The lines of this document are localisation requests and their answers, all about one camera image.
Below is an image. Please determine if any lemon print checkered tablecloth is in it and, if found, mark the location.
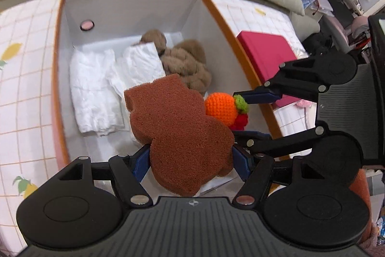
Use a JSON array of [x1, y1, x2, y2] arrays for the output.
[[1, 0, 307, 256]]

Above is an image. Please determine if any black backpack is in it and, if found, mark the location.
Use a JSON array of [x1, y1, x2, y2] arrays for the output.
[[302, 33, 333, 56]]

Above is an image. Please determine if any white cloth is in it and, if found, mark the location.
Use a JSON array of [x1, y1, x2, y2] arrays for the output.
[[69, 42, 165, 136]]

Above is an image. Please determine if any pink office chair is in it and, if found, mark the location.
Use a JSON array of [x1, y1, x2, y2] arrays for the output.
[[351, 16, 369, 39]]

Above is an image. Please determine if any brown plush teddy bear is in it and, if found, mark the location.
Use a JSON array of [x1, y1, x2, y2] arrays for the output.
[[139, 29, 212, 96]]

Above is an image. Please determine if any red orange crochet flower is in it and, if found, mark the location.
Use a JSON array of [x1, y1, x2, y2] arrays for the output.
[[204, 92, 249, 131]]

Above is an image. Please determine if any orange fuzzy sleeve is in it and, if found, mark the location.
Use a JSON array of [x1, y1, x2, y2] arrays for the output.
[[349, 169, 372, 243]]

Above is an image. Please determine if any brown bear-shaped sponge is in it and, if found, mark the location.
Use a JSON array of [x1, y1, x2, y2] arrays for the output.
[[124, 74, 234, 197]]

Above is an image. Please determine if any orange white storage box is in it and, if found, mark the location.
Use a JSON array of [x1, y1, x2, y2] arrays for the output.
[[51, 0, 285, 194]]

